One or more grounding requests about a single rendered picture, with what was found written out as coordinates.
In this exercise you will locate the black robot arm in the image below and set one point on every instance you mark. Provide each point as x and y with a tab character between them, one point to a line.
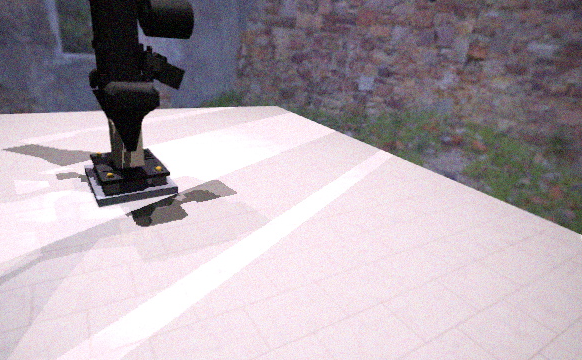
157	18

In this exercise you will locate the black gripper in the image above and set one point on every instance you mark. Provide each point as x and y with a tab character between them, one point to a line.
122	93

